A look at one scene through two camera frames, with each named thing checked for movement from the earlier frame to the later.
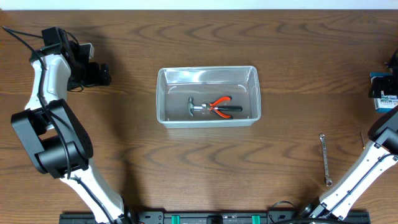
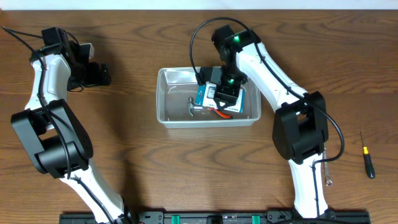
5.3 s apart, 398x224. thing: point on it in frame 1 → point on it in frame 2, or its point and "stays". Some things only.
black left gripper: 94,73 stays
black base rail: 208,217 stays
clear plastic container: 208,96 stays
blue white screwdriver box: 386,103 → 204,95
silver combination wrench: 329,181 stays
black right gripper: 392,64 → 226,96
